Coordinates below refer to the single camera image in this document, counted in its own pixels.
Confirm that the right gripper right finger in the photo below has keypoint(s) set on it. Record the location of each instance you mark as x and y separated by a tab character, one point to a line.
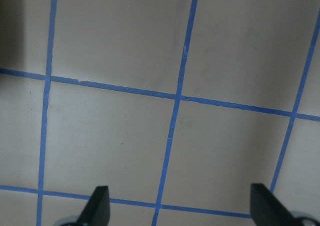
267	210

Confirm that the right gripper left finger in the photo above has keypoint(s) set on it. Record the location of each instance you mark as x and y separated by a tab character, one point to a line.
97	210

